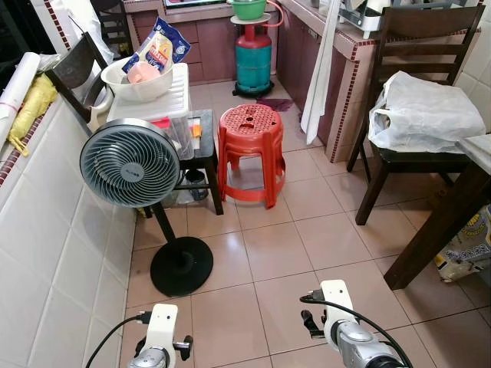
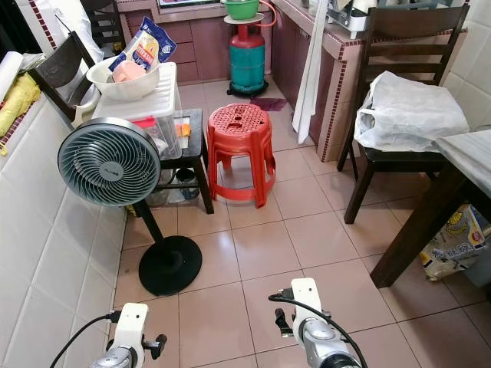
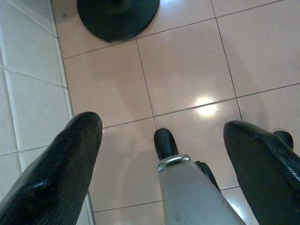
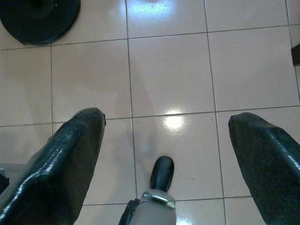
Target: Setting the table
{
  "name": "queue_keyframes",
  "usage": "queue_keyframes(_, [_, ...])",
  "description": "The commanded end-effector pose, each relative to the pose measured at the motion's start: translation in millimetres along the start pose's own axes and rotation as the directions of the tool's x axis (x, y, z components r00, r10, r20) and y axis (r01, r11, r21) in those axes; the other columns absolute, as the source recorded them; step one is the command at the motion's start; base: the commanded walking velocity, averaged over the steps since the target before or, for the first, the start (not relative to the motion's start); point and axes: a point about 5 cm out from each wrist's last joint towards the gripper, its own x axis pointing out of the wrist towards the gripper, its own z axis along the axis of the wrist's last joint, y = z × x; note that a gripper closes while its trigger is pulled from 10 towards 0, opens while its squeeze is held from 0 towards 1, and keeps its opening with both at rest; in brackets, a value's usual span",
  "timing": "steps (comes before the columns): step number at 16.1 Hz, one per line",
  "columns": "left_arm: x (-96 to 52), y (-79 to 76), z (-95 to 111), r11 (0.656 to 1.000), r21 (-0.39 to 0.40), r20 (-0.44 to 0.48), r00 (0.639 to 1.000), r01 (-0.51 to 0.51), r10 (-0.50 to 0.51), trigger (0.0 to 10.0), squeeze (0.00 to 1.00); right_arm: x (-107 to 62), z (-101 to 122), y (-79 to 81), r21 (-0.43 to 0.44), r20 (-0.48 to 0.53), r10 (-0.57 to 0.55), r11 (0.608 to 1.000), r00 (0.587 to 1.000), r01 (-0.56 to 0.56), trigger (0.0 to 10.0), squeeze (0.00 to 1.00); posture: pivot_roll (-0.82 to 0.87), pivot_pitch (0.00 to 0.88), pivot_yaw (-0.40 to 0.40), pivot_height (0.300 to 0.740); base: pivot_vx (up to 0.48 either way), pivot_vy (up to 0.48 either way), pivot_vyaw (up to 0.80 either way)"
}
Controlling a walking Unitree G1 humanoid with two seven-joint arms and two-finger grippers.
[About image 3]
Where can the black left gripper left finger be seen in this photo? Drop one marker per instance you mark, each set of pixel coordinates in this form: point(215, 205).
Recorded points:
point(54, 168)

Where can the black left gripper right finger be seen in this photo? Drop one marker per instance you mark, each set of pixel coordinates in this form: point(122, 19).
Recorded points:
point(260, 168)

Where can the black robot right foot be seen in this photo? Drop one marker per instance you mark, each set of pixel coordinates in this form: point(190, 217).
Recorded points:
point(284, 138)

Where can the black robot foot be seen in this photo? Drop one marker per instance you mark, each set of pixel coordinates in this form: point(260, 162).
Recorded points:
point(164, 145)
point(284, 138)

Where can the silver robot left leg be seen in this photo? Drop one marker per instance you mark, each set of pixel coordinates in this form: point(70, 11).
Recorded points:
point(189, 194)

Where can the black robot left foot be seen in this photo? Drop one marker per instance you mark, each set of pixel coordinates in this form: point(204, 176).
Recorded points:
point(164, 145)

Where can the round black table base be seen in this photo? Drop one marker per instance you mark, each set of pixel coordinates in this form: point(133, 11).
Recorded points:
point(117, 17)

